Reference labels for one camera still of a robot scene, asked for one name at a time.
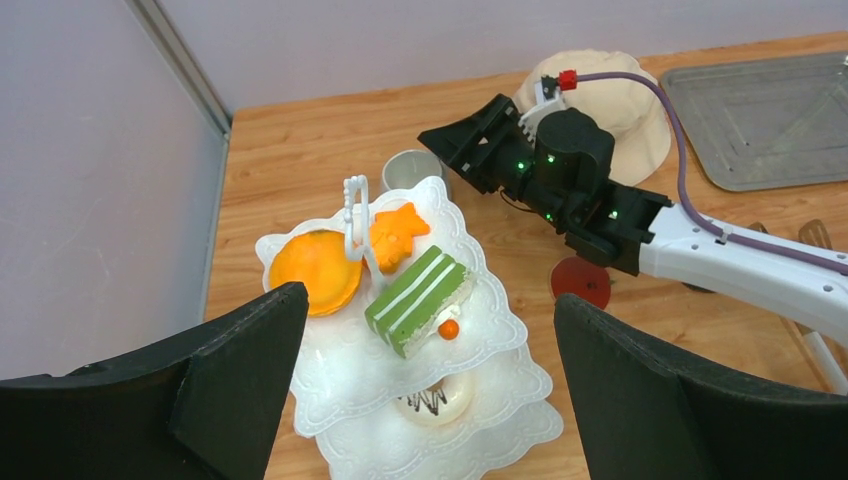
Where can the beige bucket hat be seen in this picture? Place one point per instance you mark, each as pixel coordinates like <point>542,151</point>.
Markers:
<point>625,108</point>

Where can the green macaron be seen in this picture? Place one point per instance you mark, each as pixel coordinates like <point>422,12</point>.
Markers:
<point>404,313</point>

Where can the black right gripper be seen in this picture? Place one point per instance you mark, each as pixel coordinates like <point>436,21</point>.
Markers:
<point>564,177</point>

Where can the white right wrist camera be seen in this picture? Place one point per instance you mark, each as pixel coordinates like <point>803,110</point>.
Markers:
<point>548,92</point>

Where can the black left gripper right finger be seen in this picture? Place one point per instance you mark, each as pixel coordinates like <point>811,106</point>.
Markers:
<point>648,409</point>

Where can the white ceramic mug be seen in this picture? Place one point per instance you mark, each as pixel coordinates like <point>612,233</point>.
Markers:
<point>406,169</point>

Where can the orange macaron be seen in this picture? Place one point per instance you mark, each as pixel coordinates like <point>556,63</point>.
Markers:
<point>319,261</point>

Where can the white tiered dessert stand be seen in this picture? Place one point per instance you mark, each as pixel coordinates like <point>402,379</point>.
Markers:
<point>346,378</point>

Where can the white chocolate donut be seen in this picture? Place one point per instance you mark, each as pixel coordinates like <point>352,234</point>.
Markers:
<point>440,403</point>

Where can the orange star cookie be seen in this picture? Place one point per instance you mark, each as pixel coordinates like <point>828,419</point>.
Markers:
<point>392,236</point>

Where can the metal serving tray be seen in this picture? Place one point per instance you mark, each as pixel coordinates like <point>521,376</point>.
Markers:
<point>765,124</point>

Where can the dark red round coaster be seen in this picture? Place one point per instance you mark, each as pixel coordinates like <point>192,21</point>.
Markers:
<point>575,275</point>

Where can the metal food tongs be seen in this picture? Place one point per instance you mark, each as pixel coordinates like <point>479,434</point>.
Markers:
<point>812,343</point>

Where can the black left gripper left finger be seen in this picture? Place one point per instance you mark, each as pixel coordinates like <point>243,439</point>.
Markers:
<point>205,403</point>

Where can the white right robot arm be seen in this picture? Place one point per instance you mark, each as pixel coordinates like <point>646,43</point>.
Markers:
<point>806,284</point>

